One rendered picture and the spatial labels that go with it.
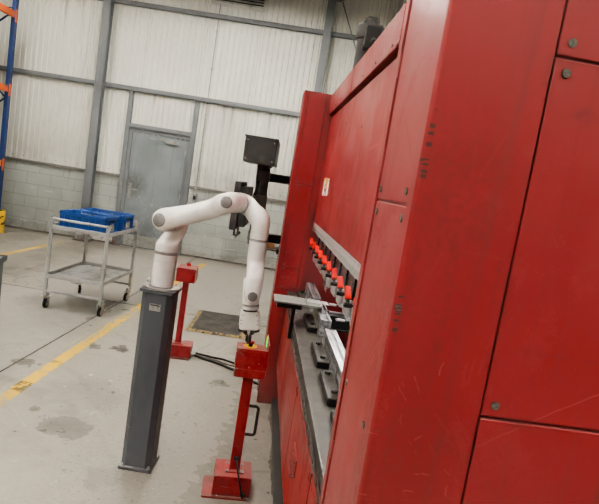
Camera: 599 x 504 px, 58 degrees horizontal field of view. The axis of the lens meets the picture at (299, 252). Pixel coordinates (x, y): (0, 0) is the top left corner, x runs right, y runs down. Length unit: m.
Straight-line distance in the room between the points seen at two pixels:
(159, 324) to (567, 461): 2.38
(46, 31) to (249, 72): 3.72
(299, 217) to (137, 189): 6.82
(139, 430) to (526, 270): 2.67
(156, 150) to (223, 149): 1.22
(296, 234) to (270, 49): 6.68
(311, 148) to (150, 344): 1.79
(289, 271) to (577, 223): 3.32
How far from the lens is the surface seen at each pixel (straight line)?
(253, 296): 2.62
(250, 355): 2.77
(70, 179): 10.97
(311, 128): 3.92
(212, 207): 2.73
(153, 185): 10.38
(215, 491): 3.10
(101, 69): 10.68
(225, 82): 10.27
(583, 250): 0.76
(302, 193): 3.91
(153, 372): 3.03
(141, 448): 3.21
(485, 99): 0.70
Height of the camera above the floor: 1.66
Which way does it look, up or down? 7 degrees down
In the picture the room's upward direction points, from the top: 9 degrees clockwise
